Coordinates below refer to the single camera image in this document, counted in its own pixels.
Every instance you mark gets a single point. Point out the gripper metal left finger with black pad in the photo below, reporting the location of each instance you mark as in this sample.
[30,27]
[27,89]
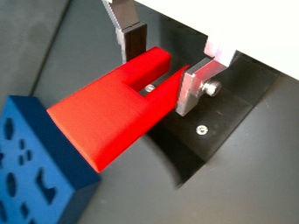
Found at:
[131,30]

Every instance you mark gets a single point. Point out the gripper metal right finger with screw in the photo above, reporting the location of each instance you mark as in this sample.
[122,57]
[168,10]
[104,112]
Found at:
[196,82]

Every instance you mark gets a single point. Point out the red square-circle peg object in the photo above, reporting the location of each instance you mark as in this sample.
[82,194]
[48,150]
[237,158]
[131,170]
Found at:
[107,115]

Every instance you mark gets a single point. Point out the black curved regrasp stand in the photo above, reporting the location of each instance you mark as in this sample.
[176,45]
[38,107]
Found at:
[190,138]

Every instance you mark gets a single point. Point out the blue foam shape-hole fixture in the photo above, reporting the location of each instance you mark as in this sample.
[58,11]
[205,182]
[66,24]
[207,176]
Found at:
[47,181]

